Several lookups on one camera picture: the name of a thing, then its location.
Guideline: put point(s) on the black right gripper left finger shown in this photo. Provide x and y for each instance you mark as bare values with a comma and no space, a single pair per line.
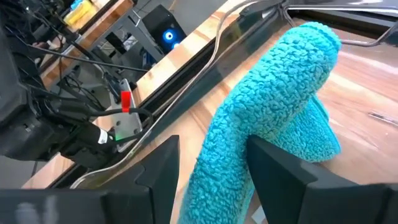
124,205

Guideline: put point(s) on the wooden background workbench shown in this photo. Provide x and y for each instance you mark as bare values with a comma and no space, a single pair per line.
102,26

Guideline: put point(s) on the yellow cloth on workbench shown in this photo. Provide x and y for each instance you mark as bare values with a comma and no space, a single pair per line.
77,14

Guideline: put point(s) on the teal fluffy microfiber towel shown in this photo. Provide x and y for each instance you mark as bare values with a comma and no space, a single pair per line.
264,102

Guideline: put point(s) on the silver bracket with red tag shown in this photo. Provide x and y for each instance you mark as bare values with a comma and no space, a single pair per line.
126,124

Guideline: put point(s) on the black computer with blue light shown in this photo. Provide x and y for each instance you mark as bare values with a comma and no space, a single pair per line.
155,25

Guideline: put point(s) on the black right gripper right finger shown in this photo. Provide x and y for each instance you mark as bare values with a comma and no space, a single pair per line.
295,199

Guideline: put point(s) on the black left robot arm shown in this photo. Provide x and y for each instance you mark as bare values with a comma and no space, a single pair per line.
28,133

